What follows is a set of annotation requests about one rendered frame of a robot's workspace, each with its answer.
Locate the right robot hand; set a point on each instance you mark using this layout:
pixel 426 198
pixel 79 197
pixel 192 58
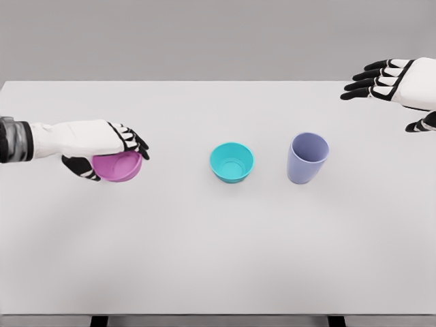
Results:
pixel 417 83

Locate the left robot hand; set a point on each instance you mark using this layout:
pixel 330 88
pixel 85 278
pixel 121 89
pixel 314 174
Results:
pixel 95 136

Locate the pink bowl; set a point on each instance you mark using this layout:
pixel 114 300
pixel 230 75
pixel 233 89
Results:
pixel 119 167

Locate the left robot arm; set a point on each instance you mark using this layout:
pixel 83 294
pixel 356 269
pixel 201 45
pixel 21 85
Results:
pixel 37 139

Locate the lavender cup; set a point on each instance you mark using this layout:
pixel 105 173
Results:
pixel 306 158

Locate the teal bowl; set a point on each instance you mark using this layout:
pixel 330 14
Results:
pixel 231 161

